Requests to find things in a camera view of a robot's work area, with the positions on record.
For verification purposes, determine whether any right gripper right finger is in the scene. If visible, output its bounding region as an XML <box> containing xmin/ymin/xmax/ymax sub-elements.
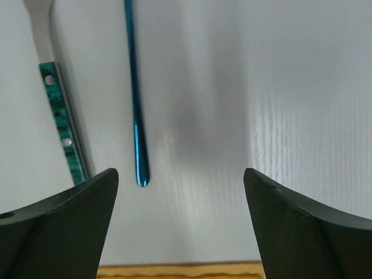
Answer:
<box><xmin>244</xmin><ymin>168</ymin><xmax>371</xmax><ymax>278</ymax></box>

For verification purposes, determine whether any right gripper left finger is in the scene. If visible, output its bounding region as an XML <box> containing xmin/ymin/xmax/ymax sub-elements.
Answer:
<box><xmin>1</xmin><ymin>168</ymin><xmax>119</xmax><ymax>278</ymax></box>

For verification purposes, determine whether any orange cartoon mouse towel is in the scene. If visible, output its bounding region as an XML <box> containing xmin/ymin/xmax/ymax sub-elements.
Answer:
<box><xmin>96</xmin><ymin>262</ymin><xmax>265</xmax><ymax>278</ymax></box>

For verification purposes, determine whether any blue metallic spoon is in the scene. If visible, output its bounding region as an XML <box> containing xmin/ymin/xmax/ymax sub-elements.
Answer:
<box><xmin>124</xmin><ymin>0</ymin><xmax>150</xmax><ymax>188</ymax></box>

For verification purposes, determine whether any fork with teal handle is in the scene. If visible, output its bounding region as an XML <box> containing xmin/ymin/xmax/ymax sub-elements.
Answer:
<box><xmin>23</xmin><ymin>0</ymin><xmax>90</xmax><ymax>185</ymax></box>

